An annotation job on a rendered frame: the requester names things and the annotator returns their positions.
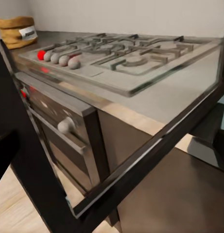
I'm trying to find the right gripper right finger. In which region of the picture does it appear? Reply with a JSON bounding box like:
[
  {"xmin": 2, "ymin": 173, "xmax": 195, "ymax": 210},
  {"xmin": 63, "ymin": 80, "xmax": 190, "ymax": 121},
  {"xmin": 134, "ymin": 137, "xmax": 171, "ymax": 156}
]
[{"xmin": 213, "ymin": 129, "xmax": 224, "ymax": 162}]

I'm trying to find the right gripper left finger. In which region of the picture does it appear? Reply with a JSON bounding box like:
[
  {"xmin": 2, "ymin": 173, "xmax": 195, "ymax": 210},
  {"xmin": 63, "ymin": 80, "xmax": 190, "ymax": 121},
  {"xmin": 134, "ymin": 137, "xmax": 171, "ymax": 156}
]
[{"xmin": 0, "ymin": 129, "xmax": 20, "ymax": 179}]

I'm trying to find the microwave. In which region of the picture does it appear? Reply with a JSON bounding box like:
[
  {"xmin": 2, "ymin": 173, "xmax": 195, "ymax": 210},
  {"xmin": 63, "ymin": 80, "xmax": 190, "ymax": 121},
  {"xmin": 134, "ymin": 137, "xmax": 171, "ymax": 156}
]
[{"xmin": 0, "ymin": 0, "xmax": 224, "ymax": 233}]

